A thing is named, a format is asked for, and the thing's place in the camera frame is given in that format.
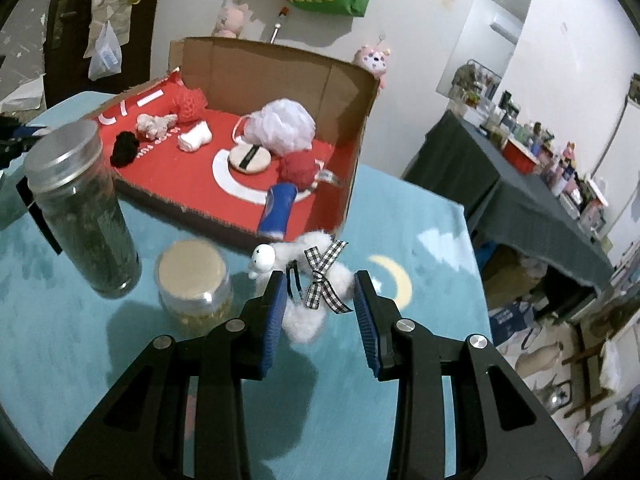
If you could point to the small white cloth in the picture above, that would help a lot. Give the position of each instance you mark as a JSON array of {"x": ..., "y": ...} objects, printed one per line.
[{"x": 195, "y": 137}]

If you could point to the small clear jar yellow capsules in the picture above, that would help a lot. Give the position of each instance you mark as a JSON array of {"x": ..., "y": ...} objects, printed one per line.
[{"x": 192, "y": 280}]

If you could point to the black patterned box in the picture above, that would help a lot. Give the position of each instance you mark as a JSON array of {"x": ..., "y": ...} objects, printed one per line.
[{"x": 32, "y": 205}]

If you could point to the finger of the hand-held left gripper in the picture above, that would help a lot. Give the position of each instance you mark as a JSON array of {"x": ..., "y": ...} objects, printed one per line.
[
  {"x": 25, "y": 134},
  {"x": 12, "y": 152}
]

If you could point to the cream scrunchie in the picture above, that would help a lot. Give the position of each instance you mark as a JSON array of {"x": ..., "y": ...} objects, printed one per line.
[{"x": 155, "y": 125}]

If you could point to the blue towel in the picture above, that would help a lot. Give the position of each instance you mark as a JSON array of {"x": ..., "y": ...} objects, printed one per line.
[{"x": 277, "y": 210}]

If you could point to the large glass jar metal lid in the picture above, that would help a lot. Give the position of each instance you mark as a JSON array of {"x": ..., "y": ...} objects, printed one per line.
[{"x": 85, "y": 210}]

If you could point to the pink plush pig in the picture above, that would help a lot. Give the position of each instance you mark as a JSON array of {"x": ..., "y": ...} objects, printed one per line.
[{"x": 232, "y": 17}]

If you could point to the beige powder puff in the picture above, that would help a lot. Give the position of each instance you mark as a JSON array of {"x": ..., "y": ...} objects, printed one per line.
[{"x": 242, "y": 157}]

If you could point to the pink spotted plush toy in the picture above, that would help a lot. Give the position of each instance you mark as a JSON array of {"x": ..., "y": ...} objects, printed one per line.
[{"x": 372, "y": 62}]

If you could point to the red container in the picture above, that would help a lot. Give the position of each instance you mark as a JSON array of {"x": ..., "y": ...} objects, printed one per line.
[{"x": 517, "y": 155}]

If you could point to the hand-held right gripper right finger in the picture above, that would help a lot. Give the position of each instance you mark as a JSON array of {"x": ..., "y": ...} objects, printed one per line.
[{"x": 367, "y": 325}]

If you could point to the black scrunchie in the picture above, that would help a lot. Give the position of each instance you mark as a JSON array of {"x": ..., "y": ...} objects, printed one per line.
[{"x": 125, "y": 150}]

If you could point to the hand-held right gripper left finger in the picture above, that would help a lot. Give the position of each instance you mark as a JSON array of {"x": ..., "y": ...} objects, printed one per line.
[{"x": 275, "y": 325}]

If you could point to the coral mesh scrubber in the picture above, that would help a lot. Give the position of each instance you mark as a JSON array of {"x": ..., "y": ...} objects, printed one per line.
[{"x": 191, "y": 104}]

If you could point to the white plush toy checkered bow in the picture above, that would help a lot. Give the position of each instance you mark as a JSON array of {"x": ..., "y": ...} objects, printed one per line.
[{"x": 302, "y": 327}]

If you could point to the table with dark cloth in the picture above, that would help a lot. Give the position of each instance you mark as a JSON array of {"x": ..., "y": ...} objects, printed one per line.
[{"x": 500, "y": 200}]

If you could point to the cluster of cosmetic bottles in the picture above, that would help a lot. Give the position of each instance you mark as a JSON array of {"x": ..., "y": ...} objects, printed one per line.
[{"x": 565, "y": 170}]

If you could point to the clear plastic bag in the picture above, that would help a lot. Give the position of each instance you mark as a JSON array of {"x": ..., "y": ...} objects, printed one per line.
[{"x": 106, "y": 55}]

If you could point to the white mesh bath pouf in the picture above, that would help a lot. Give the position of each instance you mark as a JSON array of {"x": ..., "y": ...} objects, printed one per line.
[{"x": 285, "y": 122}]

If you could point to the wall mirror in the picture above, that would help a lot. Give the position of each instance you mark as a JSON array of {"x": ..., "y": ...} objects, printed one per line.
[{"x": 495, "y": 60}]

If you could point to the red plush ball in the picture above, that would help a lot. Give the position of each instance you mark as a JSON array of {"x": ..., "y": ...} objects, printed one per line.
[{"x": 300, "y": 170}]

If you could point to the cardboard box red inside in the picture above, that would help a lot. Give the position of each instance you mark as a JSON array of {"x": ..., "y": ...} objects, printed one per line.
[{"x": 280, "y": 75}]

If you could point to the white cabinet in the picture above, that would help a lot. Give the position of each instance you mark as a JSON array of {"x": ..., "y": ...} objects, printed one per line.
[{"x": 620, "y": 160}]

